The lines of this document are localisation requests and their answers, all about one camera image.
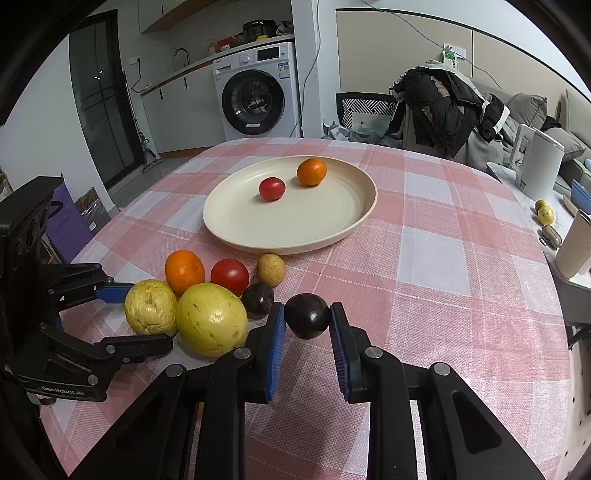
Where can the smooth yellow guava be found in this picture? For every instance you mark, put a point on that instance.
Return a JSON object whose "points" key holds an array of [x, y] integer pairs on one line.
{"points": [[211, 319]]}

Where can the white counter cabinet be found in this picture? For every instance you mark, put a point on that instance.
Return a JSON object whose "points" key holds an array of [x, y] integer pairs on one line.
{"points": [[184, 115]]}

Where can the small red tomato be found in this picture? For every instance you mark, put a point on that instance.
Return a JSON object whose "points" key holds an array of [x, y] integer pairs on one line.
{"points": [[272, 189]]}

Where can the black pot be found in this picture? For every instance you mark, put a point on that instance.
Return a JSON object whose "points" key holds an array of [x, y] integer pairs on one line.
{"points": [[258, 28]]}

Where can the yellow bottle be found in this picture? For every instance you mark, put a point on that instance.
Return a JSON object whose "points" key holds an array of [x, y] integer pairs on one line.
{"points": [[212, 47]]}

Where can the pink checked tablecloth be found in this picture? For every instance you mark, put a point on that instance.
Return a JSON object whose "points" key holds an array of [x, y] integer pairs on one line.
{"points": [[438, 277]]}

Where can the patterned black chair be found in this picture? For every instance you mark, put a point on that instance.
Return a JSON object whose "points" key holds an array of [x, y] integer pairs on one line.
{"points": [[364, 107]]}

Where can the wall socket with green charger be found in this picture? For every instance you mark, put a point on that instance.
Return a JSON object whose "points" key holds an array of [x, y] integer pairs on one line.
{"points": [[450, 55]]}

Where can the mop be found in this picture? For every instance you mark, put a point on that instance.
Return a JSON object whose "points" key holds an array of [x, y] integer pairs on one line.
{"points": [[147, 157]]}

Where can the grey pillow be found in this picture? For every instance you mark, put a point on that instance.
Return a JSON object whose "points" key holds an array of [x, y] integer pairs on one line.
{"points": [[526, 110]]}

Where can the wrinkled yellow guava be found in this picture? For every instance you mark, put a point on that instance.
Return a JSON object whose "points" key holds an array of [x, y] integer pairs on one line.
{"points": [[150, 307]]}

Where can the white washing machine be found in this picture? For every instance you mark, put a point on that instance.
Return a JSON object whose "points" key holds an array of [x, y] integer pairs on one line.
{"points": [[272, 64]]}

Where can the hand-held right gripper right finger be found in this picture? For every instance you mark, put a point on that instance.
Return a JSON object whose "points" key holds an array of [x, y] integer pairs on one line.
{"points": [[339, 355]]}

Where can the grey sofa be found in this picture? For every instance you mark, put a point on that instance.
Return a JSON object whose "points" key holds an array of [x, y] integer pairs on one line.
{"points": [[572, 143]]}

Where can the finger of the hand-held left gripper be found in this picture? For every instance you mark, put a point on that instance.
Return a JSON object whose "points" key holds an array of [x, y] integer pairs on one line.
{"points": [[138, 345], [113, 293]]}

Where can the purple bag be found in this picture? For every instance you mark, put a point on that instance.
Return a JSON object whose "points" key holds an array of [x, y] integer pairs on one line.
{"points": [[69, 221]]}

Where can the white side table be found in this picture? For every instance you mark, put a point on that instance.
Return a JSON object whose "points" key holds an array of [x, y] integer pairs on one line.
{"points": [[570, 300]]}

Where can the chrome faucet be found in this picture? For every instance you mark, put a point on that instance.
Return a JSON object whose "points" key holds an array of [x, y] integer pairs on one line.
{"points": [[182, 53]]}

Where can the cream tumbler cup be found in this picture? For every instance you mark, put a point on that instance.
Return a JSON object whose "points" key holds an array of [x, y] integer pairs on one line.
{"points": [[575, 247]]}

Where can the grey garment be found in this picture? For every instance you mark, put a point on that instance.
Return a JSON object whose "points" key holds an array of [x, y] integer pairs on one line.
{"points": [[485, 150]]}

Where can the small green citrus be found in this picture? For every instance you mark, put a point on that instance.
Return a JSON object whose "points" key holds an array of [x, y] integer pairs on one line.
{"points": [[540, 204]]}

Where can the dark glass door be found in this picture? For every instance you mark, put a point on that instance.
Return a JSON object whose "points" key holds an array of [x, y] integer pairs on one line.
{"points": [[101, 101]]}

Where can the small yellow citrus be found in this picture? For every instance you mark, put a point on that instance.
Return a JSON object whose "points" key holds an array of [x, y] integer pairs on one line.
{"points": [[546, 216]]}

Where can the blue bowl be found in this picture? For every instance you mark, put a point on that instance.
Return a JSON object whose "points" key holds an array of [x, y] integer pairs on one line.
{"points": [[581, 198]]}

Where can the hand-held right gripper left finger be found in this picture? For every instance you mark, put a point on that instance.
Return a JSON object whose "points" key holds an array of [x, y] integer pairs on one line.
{"points": [[275, 350]]}

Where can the black jacket pile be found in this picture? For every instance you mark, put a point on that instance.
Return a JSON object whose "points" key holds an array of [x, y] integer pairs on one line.
{"points": [[438, 106]]}

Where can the large orange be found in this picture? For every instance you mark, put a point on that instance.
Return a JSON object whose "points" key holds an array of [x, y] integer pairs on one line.
{"points": [[184, 271]]}

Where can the dark plum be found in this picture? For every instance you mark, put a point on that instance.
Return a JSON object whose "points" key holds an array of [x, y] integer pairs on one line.
{"points": [[256, 300], [307, 316]]}

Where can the crumpled white bag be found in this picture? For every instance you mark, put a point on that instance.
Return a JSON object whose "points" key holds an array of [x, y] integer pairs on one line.
{"points": [[364, 129]]}

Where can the brown longan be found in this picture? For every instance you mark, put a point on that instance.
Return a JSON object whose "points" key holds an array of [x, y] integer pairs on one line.
{"points": [[271, 270]]}

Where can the large red tomato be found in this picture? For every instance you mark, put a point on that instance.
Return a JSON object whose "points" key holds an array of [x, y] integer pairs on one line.
{"points": [[229, 275]]}

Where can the white electric kettle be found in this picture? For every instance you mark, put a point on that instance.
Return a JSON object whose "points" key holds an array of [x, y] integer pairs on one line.
{"points": [[542, 161]]}

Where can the small orange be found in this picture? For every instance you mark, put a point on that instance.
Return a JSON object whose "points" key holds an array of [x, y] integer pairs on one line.
{"points": [[312, 172]]}

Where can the wall cabinet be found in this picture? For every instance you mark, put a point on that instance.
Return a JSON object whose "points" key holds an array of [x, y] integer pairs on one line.
{"points": [[171, 14]]}

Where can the cream round plate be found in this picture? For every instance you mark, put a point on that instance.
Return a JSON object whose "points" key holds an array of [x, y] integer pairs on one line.
{"points": [[300, 219]]}

